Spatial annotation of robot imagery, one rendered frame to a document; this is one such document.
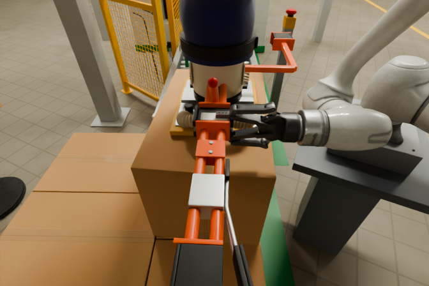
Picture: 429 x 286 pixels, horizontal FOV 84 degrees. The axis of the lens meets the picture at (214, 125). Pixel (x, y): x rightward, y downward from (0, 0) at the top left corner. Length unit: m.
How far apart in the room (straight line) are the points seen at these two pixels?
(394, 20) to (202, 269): 0.61
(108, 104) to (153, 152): 1.68
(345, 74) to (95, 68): 1.88
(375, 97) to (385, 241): 1.10
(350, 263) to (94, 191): 1.41
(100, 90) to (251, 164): 1.83
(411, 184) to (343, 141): 0.54
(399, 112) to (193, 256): 0.82
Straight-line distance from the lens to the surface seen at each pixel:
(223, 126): 0.56
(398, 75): 0.97
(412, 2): 0.66
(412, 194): 1.09
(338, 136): 0.61
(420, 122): 1.00
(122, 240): 1.06
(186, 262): 0.38
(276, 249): 1.62
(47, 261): 1.14
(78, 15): 2.08
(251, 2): 0.70
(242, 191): 0.71
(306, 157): 1.03
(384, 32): 0.69
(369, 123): 0.63
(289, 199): 1.81
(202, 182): 0.45
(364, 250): 1.80
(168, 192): 0.76
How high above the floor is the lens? 1.46
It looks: 40 degrees down
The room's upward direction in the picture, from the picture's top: straight up
